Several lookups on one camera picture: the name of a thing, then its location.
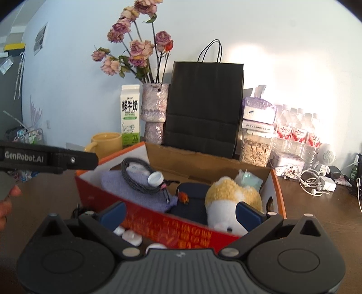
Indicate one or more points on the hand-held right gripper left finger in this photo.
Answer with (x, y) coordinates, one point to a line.
(113, 214)

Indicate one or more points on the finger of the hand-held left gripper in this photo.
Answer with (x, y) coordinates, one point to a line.
(82, 161)

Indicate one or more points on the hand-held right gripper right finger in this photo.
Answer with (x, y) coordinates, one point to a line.
(247, 216)

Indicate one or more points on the small white cap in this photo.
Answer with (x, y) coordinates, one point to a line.
(118, 230)

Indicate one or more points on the lavender cloth pouch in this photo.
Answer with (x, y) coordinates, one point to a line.
(127, 192)

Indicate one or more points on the sheep plush toy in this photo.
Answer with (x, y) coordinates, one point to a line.
(223, 203)

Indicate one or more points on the clear plastic bag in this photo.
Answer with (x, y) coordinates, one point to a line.
(250, 179)

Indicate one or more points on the navy blue pouch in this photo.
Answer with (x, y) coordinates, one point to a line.
(192, 212)

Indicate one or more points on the red cardboard box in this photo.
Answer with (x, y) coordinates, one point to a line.
(169, 229)

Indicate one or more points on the small orange trinket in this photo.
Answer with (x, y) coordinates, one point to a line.
(183, 198)

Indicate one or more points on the person's left hand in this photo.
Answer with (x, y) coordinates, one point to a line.
(5, 212)

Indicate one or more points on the yellow mug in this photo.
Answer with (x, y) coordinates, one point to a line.
(109, 144)

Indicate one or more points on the white green milk carton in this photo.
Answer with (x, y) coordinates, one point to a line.
(130, 118)

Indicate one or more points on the clear jar of seeds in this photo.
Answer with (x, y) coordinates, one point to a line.
(256, 149)

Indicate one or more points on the silver tin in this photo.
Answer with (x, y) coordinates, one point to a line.
(287, 161)

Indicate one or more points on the mottled pink ceramic vase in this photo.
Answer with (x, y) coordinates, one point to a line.
(154, 113)

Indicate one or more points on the white charger adapter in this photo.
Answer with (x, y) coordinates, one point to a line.
(329, 183)

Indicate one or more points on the flat white box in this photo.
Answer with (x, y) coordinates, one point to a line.
(257, 126)

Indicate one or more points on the shrink-wrapped water bottle pack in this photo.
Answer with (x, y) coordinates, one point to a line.
(298, 133)

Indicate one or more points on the white round speaker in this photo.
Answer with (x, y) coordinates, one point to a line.
(326, 155)

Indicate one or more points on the purple tissue pack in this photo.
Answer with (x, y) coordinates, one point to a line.
(258, 111)

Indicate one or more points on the black paper bag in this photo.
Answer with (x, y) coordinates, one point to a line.
(203, 110)

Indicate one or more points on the small green bottle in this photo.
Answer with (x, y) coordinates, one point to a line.
(356, 172)

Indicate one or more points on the dried pink rose bouquet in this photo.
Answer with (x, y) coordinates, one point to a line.
(138, 51)

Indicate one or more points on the white wall notice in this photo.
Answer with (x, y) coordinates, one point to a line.
(40, 38)

